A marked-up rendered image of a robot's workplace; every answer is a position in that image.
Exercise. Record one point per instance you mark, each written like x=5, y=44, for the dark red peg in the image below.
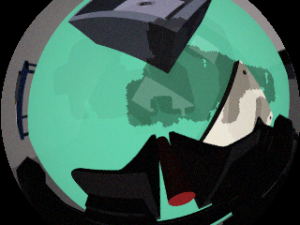
x=177, y=187

